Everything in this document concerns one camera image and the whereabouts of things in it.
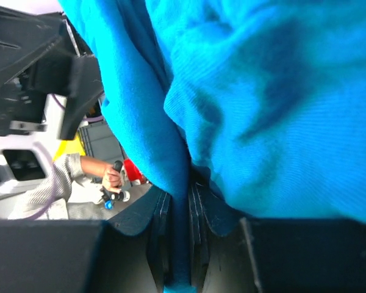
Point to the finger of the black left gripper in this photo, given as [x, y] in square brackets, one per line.
[85, 87]
[25, 38]

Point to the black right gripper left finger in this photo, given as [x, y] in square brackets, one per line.
[150, 215]

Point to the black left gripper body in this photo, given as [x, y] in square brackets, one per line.
[24, 88]

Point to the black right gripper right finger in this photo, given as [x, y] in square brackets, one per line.
[218, 245]

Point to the teal t shirt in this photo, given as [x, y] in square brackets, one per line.
[265, 99]

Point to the grey sleeved person's forearm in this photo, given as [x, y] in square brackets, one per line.
[50, 199]

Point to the person's hand in background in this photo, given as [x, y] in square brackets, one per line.
[111, 179]

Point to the red fixture in background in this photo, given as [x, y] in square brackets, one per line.
[133, 173]

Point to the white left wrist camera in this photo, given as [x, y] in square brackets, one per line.
[26, 151]

